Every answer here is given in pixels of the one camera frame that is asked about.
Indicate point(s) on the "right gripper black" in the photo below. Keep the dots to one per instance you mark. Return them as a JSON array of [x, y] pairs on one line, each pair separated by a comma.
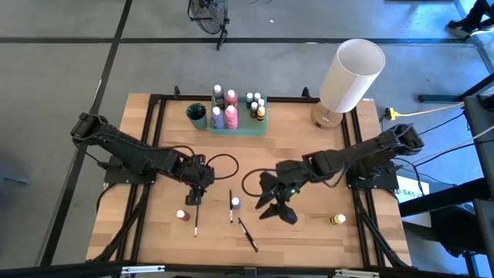
[[295, 175]]

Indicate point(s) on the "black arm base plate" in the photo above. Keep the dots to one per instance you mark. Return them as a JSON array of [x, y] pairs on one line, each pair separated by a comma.
[[388, 183], [112, 179]]

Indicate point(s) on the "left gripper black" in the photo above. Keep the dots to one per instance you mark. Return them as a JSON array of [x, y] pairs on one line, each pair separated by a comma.
[[197, 171]]

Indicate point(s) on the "small red paint bottle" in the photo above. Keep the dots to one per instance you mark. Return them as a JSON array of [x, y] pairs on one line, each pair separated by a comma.
[[261, 102]]

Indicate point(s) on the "small maroon paint bottle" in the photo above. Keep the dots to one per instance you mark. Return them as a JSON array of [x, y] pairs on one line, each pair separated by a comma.
[[183, 215]]

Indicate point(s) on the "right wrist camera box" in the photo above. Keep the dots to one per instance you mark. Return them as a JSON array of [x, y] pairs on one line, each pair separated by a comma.
[[287, 214]]

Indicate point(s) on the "white printed sign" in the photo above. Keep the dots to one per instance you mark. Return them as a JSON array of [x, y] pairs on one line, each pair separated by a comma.
[[411, 193]]

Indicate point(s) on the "cerulean blue paint bottle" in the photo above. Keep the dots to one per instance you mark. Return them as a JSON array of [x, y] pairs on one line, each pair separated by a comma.
[[235, 203]]

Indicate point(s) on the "large pink paint bottle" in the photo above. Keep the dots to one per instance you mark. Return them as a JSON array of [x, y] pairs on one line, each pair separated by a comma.
[[231, 117]]

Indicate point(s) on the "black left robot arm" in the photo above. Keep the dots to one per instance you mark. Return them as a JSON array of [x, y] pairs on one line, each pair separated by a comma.
[[127, 150]]

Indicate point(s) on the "small blue paint bottle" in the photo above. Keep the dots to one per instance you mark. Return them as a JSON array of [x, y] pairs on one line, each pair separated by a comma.
[[249, 98]]

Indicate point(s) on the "large purple paint bottle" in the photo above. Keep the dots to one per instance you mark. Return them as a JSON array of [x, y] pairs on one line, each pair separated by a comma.
[[217, 119]]

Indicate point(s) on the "large dark paint bottle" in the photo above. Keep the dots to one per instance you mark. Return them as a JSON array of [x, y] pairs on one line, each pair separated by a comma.
[[219, 101]]

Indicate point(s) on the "sap green paint bottle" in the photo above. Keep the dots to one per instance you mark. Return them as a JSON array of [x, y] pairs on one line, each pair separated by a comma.
[[254, 108]]

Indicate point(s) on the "person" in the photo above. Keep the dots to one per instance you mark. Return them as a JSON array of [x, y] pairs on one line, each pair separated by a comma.
[[476, 11]]

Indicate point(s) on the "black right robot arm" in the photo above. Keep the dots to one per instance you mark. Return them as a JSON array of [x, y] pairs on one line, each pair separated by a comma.
[[366, 152]]

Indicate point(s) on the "teal plastic cup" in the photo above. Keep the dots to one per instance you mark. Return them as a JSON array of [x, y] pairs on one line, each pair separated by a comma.
[[195, 115]]

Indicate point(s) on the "black floor fan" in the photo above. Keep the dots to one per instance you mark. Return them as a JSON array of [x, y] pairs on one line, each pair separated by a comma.
[[223, 31]]

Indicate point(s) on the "yellow power plug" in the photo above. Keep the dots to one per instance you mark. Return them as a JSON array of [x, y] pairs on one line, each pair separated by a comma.
[[392, 113]]

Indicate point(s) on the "large bright red paint bottle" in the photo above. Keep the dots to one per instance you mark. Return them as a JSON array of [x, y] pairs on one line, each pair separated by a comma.
[[231, 99]]

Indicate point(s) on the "black bar with silver brackets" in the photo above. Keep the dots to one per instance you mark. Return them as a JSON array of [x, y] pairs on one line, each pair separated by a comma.
[[58, 270]]

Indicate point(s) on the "black aluminium table frame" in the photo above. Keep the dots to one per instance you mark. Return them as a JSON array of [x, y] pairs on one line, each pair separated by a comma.
[[289, 98]]

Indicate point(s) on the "black desk frame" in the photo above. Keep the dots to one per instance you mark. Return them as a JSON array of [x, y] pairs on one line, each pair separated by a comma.
[[440, 199]]

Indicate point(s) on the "white shade table lamp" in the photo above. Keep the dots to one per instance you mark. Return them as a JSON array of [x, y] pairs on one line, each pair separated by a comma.
[[347, 81]]

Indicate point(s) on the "teal translucent plastic bin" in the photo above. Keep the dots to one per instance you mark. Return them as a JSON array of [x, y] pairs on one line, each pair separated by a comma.
[[243, 127]]

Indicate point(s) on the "small yellow paint bottle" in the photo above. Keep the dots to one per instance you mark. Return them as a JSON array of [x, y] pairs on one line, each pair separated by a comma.
[[261, 114], [337, 219]]

